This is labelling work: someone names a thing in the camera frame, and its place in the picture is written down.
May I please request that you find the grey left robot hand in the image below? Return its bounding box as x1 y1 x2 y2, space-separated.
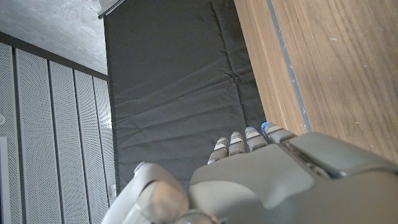
101 121 398 224

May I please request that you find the black backdrop stand pole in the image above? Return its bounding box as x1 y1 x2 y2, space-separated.
97 0 126 20

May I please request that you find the black backdrop curtain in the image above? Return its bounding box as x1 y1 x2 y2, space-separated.
103 0 267 191

